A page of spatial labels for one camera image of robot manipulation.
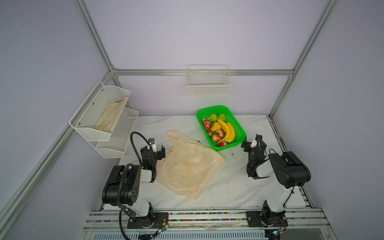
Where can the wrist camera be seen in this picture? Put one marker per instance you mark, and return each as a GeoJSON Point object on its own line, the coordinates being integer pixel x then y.
{"type": "Point", "coordinates": [153, 144]}
{"type": "Point", "coordinates": [256, 140]}

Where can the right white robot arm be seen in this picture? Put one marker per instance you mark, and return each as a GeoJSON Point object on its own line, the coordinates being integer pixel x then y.
{"type": "Point", "coordinates": [290, 172]}

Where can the white mesh shelf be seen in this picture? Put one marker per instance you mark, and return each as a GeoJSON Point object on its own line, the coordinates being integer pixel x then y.
{"type": "Point", "coordinates": [116, 146]}
{"type": "Point", "coordinates": [85, 120]}

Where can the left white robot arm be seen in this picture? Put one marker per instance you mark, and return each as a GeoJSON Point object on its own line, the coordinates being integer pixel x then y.
{"type": "Point", "coordinates": [123, 185]}

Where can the green plastic basket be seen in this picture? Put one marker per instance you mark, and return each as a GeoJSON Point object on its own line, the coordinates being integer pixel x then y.
{"type": "Point", "coordinates": [214, 137]}

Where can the beige plastic bag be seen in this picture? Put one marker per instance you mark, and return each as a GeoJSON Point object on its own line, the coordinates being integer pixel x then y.
{"type": "Point", "coordinates": [188, 167]}

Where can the green fake round fruit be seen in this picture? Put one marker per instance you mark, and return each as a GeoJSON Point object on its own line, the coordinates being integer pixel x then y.
{"type": "Point", "coordinates": [222, 117]}

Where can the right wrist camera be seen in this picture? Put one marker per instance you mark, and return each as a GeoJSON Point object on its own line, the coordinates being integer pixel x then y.
{"type": "Point", "coordinates": [256, 140]}

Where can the white wire wall basket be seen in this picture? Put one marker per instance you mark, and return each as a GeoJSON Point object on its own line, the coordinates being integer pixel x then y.
{"type": "Point", "coordinates": [208, 81]}

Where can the yellow fake banana bunch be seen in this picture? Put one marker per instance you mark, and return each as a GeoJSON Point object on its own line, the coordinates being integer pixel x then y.
{"type": "Point", "coordinates": [230, 131]}

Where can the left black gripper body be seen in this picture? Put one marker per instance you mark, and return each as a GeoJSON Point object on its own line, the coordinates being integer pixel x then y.
{"type": "Point", "coordinates": [154, 154]}

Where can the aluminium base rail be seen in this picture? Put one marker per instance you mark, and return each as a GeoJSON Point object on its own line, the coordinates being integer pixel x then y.
{"type": "Point", "coordinates": [297, 224]}

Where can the folded beige bags in shelf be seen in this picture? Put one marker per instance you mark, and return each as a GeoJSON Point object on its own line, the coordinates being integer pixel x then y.
{"type": "Point", "coordinates": [110, 115]}

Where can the upper white mesh shelf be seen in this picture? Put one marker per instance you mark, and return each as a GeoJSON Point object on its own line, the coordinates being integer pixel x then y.
{"type": "Point", "coordinates": [85, 120]}

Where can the green fake pear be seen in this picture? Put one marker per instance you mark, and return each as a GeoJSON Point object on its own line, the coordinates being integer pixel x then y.
{"type": "Point", "coordinates": [212, 118]}

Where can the red fake strawberry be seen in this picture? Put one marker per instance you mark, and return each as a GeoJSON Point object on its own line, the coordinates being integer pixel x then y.
{"type": "Point", "coordinates": [207, 126]}

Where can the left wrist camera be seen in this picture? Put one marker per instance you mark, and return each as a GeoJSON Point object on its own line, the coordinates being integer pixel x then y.
{"type": "Point", "coordinates": [153, 144]}

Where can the orange fake mango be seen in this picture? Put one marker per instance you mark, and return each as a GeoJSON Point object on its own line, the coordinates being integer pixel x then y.
{"type": "Point", "coordinates": [215, 127]}

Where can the lower white mesh shelf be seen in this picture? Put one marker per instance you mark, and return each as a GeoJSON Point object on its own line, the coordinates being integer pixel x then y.
{"type": "Point", "coordinates": [116, 146]}

